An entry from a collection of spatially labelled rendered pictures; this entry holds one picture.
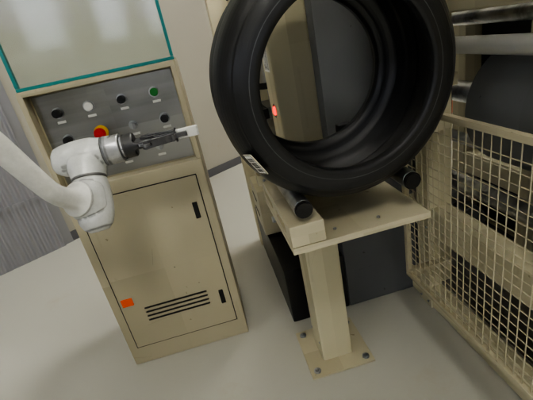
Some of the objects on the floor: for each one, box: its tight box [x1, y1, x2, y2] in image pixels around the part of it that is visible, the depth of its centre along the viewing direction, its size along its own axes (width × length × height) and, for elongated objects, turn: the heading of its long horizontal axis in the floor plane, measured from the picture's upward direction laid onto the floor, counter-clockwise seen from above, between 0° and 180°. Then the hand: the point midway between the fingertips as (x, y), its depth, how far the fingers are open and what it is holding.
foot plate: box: [296, 317, 375, 380], centre depth 166 cm, size 27×27×2 cm
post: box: [263, 0, 352, 360], centre depth 117 cm, size 13×13×250 cm
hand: (187, 132), depth 121 cm, fingers closed
